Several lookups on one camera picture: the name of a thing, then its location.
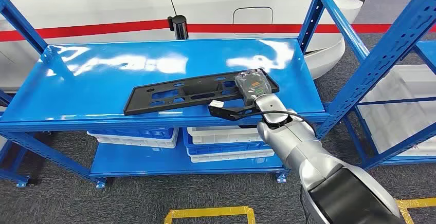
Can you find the yellow floor tape square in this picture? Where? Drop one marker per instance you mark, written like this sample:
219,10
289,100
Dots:
419,202
207,212

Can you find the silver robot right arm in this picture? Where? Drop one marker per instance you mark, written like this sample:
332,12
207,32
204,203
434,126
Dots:
306,154

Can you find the red barrier belt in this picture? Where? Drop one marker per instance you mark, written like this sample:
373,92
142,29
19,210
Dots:
238,28
85,29

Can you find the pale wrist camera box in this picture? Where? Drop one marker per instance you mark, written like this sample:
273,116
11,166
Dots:
216,103

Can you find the blue plastic crate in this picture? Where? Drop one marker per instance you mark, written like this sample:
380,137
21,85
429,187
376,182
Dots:
221,148
136,133

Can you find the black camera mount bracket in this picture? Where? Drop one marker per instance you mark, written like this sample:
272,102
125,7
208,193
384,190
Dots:
224,113

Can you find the black stanchion post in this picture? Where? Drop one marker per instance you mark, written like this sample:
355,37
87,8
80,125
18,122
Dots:
180,26

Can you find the black plastic plate part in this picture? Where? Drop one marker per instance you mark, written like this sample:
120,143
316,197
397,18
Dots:
141,96

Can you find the white car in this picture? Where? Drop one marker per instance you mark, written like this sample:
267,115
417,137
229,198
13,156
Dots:
102,1

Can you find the blue metal shelf rack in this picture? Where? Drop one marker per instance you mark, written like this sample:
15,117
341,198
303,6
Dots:
13,176
427,50
102,86

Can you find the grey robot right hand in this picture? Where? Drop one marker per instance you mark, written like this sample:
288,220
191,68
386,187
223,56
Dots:
253,86

